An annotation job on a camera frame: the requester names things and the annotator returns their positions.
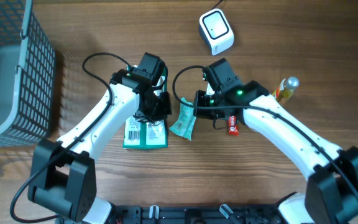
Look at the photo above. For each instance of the yellow oil bottle silver cap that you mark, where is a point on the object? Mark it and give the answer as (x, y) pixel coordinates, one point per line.
(286, 89)

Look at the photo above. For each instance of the dark grey mesh basket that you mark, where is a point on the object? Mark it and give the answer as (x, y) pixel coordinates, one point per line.
(27, 75)

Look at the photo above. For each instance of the white barcode scanner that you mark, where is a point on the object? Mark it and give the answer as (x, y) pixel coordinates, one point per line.
(215, 30)

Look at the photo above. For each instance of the red white tube packet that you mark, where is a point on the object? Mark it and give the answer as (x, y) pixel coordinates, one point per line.
(232, 127)

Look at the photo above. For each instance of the green 3M gloves packet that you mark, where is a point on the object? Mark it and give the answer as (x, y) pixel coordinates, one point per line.
(144, 136)

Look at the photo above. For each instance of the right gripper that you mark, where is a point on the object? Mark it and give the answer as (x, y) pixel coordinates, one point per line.
(202, 112)

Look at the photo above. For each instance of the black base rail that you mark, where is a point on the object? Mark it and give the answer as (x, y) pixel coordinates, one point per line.
(248, 214)

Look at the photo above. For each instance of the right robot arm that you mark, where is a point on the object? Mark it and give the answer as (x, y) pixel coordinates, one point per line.
(331, 173)

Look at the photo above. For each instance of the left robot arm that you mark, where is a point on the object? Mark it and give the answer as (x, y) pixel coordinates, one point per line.
(63, 174)

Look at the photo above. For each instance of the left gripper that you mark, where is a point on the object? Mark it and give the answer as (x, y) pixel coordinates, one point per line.
(166, 110)

